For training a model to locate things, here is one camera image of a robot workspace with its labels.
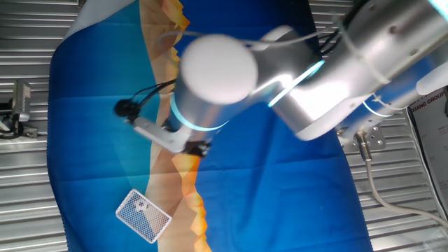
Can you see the silver exterior camera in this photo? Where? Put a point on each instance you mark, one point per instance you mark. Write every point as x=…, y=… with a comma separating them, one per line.
x=21, y=101

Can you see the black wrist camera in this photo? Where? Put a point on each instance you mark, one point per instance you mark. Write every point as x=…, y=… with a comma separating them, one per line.
x=123, y=108

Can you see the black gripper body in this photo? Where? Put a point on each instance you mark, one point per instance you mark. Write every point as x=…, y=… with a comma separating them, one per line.
x=196, y=146

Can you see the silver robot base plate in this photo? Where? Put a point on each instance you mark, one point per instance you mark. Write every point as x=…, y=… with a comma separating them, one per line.
x=376, y=138

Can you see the metal camera stand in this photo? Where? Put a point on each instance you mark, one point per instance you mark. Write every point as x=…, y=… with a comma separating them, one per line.
x=14, y=130

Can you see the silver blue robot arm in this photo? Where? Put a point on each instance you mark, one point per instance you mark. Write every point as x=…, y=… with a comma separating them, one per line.
x=224, y=98

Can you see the white mesh toy goal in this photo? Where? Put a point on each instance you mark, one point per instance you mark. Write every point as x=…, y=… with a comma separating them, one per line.
x=143, y=215

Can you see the small black white soccer ball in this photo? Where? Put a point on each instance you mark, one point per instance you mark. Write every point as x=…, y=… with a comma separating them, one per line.
x=140, y=206

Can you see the white printed poster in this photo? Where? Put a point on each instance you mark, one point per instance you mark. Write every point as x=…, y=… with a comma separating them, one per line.
x=432, y=140

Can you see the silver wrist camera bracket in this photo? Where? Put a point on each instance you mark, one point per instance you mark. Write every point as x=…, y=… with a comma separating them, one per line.
x=157, y=134

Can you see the blue orange printed cloth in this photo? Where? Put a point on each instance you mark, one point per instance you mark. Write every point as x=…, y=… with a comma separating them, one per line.
x=273, y=196

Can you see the white zip tie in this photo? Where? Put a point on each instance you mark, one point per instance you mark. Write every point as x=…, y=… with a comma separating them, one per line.
x=364, y=56
x=381, y=102

